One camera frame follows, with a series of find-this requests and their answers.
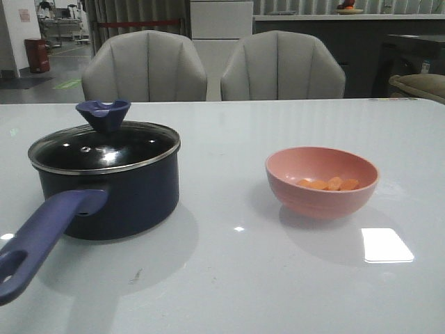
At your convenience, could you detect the grey curtain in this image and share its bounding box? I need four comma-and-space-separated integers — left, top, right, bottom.
82, 0, 191, 54

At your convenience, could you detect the black appliance box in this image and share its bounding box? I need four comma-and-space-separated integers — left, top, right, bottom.
371, 34, 444, 97

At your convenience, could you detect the red barrier belt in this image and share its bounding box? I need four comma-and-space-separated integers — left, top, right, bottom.
96, 19, 181, 28

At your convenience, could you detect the left grey upholstered chair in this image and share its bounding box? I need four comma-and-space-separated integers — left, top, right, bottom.
81, 30, 207, 102

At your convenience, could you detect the dark kitchen counter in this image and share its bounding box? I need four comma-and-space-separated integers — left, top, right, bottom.
253, 14, 444, 98

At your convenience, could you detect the pink bowl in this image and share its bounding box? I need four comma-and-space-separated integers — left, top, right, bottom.
265, 147, 380, 220

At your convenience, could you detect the white refrigerator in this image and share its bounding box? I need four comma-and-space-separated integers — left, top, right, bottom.
190, 1, 253, 80

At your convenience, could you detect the orange ham slice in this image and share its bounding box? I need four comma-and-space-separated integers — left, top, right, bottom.
339, 179, 359, 191
308, 180, 328, 190
327, 176, 343, 191
296, 179, 313, 188

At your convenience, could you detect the red trash bin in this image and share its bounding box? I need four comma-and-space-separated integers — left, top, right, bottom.
24, 38, 50, 73

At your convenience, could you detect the dark blue saucepan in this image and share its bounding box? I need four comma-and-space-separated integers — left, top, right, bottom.
0, 120, 181, 307

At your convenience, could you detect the fruit plate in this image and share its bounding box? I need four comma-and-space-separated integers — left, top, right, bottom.
336, 0, 363, 15

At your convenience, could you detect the right grey upholstered chair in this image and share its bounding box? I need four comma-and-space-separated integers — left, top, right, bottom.
220, 31, 346, 101

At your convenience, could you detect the grey upholstered chair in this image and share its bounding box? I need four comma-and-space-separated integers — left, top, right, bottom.
81, 30, 207, 102
220, 31, 346, 101

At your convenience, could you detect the glass pot lid blue knob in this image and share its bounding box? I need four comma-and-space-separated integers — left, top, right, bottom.
28, 100, 180, 175

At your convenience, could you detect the beige cushion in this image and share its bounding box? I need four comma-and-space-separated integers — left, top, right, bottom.
389, 74, 444, 104

